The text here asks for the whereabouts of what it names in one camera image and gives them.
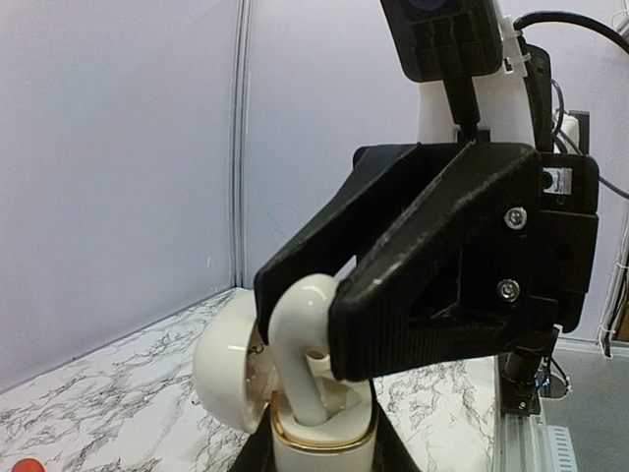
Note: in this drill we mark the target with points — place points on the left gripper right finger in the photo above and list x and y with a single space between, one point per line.
390 454

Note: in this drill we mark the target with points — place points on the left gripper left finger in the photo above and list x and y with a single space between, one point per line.
257 453

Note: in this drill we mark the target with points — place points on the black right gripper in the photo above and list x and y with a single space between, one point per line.
496 242

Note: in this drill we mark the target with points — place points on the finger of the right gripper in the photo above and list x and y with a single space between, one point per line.
383 182

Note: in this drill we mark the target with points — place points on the white earbud charging case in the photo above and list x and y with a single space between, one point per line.
236 381

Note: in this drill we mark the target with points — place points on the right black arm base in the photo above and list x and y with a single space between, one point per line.
518 372

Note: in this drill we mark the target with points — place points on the red bottle cap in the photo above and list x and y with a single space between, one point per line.
28 465

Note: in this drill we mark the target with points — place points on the front aluminium rail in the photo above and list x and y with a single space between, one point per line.
532 443

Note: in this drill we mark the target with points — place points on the right aluminium frame post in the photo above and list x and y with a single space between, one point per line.
239 122

